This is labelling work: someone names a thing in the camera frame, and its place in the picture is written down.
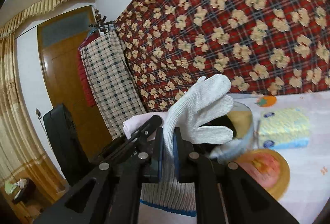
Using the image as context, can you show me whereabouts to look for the yellow blue tissue pack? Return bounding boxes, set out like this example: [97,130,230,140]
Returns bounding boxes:
[257,107,310,150]

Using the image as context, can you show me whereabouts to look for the clear plastic storage jar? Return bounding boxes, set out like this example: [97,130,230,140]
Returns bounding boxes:
[209,102,254,164]

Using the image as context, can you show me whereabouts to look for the white persimmon print tablecloth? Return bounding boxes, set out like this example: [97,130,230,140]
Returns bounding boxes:
[138,91,329,223]

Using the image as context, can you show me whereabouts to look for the black fabric item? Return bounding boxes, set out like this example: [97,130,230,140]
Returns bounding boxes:
[193,115,237,155]

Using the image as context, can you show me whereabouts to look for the yellow lid with red picture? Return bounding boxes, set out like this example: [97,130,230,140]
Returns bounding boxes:
[235,149,290,200]

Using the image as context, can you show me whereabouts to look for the yellow sponge cloth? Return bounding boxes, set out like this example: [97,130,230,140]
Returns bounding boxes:
[227,111,252,139]

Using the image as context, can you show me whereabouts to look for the black chair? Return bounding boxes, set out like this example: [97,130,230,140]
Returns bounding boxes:
[43,103,93,186]

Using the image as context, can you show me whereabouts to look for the gold fringed curtain valance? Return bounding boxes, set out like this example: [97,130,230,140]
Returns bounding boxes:
[1,0,71,39]

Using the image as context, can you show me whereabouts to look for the red plaid teddy bear blanket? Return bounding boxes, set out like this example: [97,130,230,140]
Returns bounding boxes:
[115,0,329,112]

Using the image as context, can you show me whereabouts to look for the beige green checked cloth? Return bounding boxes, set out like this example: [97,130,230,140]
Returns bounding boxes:
[80,31,146,140]

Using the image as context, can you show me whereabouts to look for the gold striped curtain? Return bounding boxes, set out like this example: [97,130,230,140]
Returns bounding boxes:
[1,34,65,203]

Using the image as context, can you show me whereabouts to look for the white knit work glove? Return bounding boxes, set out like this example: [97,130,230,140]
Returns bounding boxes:
[141,74,234,217]

